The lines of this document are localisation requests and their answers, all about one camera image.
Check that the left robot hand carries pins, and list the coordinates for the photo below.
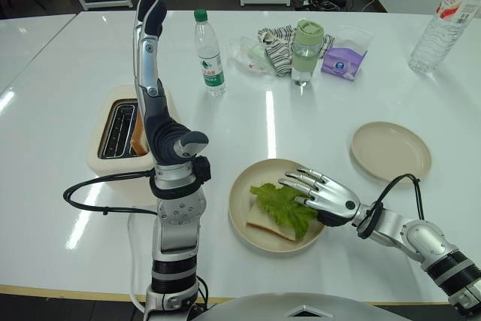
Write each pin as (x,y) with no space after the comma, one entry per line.
(159,137)

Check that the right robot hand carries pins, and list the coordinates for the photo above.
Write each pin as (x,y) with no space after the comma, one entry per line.
(334,197)

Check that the green lettuce leaf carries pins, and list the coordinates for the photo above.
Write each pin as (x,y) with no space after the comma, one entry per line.
(280,206)

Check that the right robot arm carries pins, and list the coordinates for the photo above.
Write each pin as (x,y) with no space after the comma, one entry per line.
(421,238)

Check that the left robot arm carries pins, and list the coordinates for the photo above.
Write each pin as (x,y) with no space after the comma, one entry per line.
(176,238)

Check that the bread slice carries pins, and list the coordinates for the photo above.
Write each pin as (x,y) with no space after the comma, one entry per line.
(263,223)
(140,140)

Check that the cream toaster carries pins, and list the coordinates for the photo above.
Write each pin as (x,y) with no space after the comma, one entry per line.
(112,170)

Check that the beige plate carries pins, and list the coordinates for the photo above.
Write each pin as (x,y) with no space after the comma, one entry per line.
(263,172)
(391,150)

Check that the green cap water bottle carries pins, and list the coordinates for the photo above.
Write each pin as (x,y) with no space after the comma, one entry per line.
(210,58)

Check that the clear plastic bag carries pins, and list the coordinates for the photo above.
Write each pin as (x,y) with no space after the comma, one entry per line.
(250,58)

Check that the purple tissue pack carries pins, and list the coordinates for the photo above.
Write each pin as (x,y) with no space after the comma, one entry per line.
(342,61)

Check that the green lidded glass tumbler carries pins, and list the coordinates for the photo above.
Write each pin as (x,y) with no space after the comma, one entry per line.
(306,58)

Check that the striped cloth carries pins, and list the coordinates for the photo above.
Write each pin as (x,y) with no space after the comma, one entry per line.
(278,56)

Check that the large red label water bottle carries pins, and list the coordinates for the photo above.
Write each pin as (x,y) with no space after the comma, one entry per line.
(436,35)

